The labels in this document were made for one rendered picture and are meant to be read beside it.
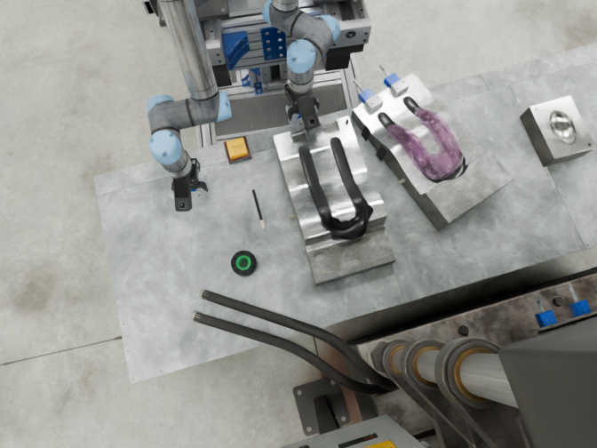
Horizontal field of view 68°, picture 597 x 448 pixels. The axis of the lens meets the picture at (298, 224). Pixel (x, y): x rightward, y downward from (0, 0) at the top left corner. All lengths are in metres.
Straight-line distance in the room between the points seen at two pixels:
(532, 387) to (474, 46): 2.63
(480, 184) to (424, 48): 1.49
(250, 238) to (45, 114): 1.75
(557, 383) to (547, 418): 0.05
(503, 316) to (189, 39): 1.21
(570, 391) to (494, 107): 1.47
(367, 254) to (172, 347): 0.67
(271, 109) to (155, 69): 0.81
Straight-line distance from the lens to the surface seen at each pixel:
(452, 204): 1.45
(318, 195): 1.40
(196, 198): 1.48
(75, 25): 3.17
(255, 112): 2.31
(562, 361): 0.35
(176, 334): 1.47
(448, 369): 0.71
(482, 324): 1.54
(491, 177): 1.52
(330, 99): 2.34
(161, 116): 1.24
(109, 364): 2.41
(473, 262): 1.54
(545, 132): 1.71
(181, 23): 1.12
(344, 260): 1.39
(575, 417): 0.37
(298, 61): 1.25
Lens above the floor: 2.22
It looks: 75 degrees down
